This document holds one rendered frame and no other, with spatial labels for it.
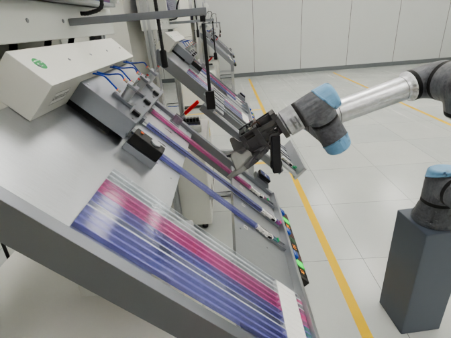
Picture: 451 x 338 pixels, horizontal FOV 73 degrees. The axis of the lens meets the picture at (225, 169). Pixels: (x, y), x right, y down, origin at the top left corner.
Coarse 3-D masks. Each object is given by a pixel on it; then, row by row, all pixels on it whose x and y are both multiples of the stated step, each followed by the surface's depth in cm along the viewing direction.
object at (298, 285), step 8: (272, 192) 114; (272, 200) 110; (280, 216) 100; (280, 232) 94; (288, 240) 89; (288, 248) 86; (288, 256) 84; (288, 264) 82; (296, 264) 80; (296, 272) 77; (296, 280) 76; (296, 288) 74; (304, 288) 73; (304, 296) 70; (304, 304) 69; (312, 320) 65; (312, 328) 63; (312, 336) 62
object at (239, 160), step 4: (236, 152) 81; (244, 152) 82; (248, 152) 82; (232, 156) 80; (236, 156) 81; (240, 156) 81; (244, 156) 82; (248, 156) 82; (252, 156) 82; (232, 160) 80; (236, 160) 81; (240, 160) 81; (244, 160) 82; (236, 164) 81; (240, 164) 81; (236, 168) 81; (240, 168) 81; (244, 168) 81; (232, 172) 82; (236, 172) 81; (240, 172) 81; (228, 176) 81; (232, 176) 81
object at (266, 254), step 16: (240, 176) 107; (240, 208) 87; (272, 208) 106; (240, 224) 80; (272, 224) 96; (240, 240) 73; (256, 240) 79; (272, 240) 85; (256, 256) 73; (272, 256) 79; (272, 272) 73; (288, 272) 79; (256, 336) 52
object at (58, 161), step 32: (0, 128) 46; (32, 128) 51; (64, 128) 57; (96, 128) 65; (160, 128) 89; (0, 160) 42; (32, 160) 46; (64, 160) 51; (96, 160) 57; (128, 160) 64; (160, 160) 74; (32, 192) 42; (64, 192) 46; (160, 192) 64
